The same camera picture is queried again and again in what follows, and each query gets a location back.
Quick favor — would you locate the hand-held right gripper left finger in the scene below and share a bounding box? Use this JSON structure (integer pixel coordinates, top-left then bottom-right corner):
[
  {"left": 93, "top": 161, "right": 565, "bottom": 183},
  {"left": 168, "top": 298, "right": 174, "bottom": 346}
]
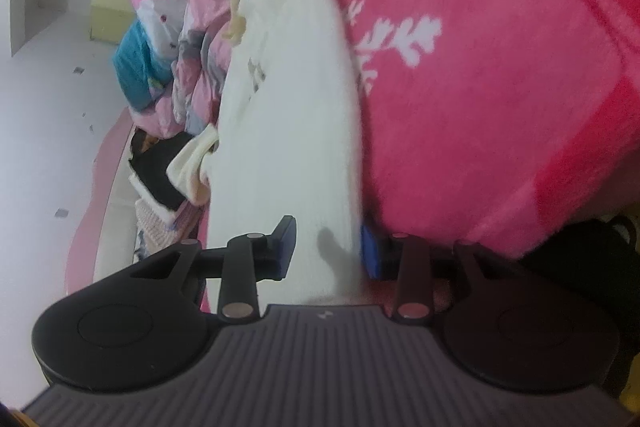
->
[{"left": 129, "top": 215, "right": 298, "bottom": 322}]

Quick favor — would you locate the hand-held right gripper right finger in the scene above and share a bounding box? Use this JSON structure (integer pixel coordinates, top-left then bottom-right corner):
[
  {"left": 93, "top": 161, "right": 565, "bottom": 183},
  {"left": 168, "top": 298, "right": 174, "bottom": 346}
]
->
[{"left": 361, "top": 224, "right": 506, "bottom": 322}]

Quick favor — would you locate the cream knit sweater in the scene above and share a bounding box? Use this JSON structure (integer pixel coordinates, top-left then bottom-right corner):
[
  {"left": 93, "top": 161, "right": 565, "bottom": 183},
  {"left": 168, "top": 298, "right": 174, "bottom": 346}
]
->
[{"left": 166, "top": 0, "right": 371, "bottom": 313}]

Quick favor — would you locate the pink checked folded garment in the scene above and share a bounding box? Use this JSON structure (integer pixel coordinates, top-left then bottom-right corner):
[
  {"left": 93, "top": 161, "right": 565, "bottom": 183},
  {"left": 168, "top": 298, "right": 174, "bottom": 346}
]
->
[{"left": 135, "top": 199, "right": 176, "bottom": 248}]

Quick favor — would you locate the white folded garment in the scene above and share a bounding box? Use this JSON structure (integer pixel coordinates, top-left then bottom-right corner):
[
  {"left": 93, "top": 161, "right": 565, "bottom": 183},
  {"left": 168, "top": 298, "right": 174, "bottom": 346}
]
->
[{"left": 129, "top": 174, "right": 176, "bottom": 220}]

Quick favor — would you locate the black folded garment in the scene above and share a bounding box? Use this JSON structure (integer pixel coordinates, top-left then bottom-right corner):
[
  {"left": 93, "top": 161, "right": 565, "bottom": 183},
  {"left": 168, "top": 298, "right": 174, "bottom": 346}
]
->
[{"left": 129, "top": 134, "right": 201, "bottom": 212}]

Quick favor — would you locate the pink and cream headboard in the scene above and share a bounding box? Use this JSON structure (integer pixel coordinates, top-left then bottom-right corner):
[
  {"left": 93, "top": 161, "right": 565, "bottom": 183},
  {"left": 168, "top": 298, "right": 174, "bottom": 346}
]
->
[{"left": 65, "top": 112, "right": 146, "bottom": 288}]

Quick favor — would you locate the pink floral bed sheet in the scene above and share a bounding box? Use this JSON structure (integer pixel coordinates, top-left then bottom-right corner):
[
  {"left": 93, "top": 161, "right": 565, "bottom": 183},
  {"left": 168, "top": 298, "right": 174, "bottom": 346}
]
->
[{"left": 320, "top": 0, "right": 640, "bottom": 263}]

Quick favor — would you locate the teal pillow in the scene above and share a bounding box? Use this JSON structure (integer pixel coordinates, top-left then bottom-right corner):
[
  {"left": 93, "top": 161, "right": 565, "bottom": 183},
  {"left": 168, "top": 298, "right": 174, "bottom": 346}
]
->
[{"left": 112, "top": 19, "right": 176, "bottom": 110}]

